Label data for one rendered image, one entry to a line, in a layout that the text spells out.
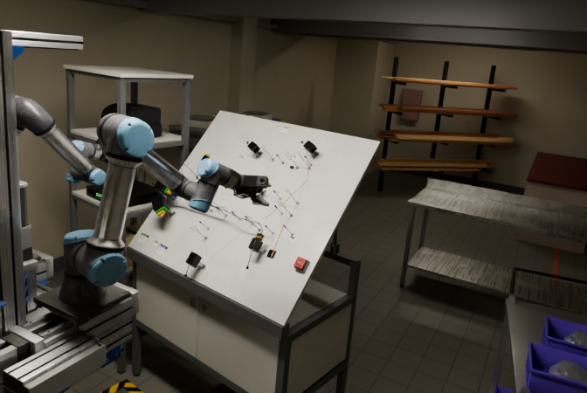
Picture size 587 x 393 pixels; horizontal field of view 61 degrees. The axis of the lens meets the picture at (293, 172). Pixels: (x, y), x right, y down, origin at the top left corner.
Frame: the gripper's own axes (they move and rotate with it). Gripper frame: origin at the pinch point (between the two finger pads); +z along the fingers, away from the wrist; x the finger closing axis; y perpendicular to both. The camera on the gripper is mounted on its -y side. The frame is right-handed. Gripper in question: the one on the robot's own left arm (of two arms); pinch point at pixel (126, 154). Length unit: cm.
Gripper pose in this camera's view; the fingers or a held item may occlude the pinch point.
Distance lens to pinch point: 271.2
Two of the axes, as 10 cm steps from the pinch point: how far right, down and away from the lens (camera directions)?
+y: 6.5, 6.6, -3.8
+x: 6.2, -7.5, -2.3
